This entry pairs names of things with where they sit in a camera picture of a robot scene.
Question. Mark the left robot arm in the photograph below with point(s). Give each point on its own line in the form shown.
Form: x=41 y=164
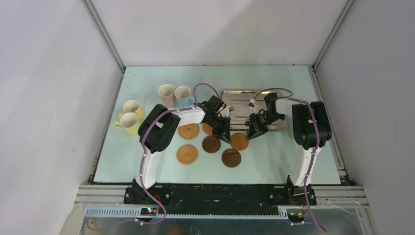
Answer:
x=159 y=128

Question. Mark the blue mug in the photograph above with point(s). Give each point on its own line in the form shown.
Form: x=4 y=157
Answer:
x=184 y=96

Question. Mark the yellow-green mug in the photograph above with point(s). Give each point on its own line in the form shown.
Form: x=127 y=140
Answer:
x=129 y=122

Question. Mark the light wood coaster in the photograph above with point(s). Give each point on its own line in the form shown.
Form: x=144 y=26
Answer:
x=239 y=141
x=207 y=129

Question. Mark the dark wood coaster centre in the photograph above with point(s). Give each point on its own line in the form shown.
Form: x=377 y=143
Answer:
x=211 y=144

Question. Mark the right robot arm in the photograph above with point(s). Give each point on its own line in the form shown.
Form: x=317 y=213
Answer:
x=311 y=131

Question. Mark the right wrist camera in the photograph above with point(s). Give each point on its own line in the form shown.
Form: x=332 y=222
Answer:
x=253 y=106

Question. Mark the dark wood coaster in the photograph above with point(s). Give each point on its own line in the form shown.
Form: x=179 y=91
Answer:
x=231 y=158
x=211 y=144

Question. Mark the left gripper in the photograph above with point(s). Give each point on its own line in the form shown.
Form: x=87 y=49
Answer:
x=223 y=133

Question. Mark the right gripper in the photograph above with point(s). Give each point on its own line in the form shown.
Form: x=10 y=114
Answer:
x=257 y=125

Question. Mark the pink cup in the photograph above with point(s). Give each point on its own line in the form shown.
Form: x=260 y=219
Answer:
x=166 y=93

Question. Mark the dark wood coaster lower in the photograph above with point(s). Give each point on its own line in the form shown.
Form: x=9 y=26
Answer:
x=231 y=158

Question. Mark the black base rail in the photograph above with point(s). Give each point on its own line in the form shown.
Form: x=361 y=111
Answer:
x=218 y=199

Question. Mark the metal tray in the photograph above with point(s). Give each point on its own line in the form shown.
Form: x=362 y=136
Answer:
x=240 y=99

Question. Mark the yellow mug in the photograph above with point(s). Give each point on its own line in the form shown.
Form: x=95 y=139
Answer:
x=132 y=106

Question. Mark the woven coaster upper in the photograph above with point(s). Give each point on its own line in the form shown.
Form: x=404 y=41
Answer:
x=189 y=131

